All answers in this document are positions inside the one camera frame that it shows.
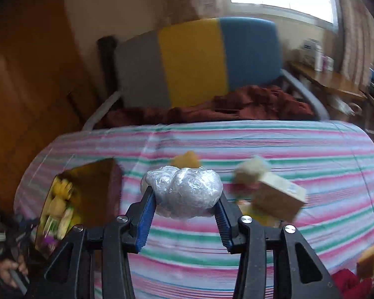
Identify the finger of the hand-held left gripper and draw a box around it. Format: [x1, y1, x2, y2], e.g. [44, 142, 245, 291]
[14, 213, 42, 246]

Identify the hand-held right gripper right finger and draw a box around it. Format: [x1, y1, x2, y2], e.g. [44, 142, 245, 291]
[213, 193, 342, 299]

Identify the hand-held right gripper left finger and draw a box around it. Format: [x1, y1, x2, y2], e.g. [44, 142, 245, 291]
[44, 185, 158, 299]

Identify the clear plastic bag ball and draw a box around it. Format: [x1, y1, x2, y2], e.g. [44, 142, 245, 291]
[140, 165, 224, 220]

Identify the gold tin tray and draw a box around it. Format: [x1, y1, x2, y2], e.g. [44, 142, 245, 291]
[34, 157, 123, 259]

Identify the person's left hand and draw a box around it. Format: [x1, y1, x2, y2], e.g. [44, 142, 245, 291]
[0, 260, 28, 287]

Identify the white green packet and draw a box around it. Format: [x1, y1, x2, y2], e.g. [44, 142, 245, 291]
[50, 206, 76, 240]

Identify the beige cardboard box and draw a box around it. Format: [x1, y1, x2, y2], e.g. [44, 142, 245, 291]
[251, 173, 307, 223]

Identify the striped bedsheet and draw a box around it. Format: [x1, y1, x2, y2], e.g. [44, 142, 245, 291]
[14, 120, 374, 299]

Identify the maroon blanket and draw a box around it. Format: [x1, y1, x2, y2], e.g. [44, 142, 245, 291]
[104, 85, 317, 128]

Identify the red cloth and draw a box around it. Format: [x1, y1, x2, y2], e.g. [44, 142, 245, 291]
[332, 268, 374, 299]

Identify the wooden wardrobe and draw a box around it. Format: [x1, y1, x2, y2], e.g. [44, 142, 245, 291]
[0, 0, 100, 200]

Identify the yellow sponge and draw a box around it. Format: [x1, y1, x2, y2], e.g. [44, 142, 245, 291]
[356, 243, 374, 279]

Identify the black rolled mat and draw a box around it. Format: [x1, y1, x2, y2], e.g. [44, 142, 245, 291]
[96, 36, 119, 100]

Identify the grey yellow blue sofa chair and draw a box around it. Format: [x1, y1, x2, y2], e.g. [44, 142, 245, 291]
[83, 17, 331, 131]

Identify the wooden table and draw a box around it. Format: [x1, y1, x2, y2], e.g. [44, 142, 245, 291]
[288, 61, 367, 100]

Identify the white printed box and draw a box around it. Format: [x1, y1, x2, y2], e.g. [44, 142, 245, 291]
[301, 39, 323, 66]

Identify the tan handled bag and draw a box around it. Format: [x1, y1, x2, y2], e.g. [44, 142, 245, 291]
[329, 95, 360, 116]

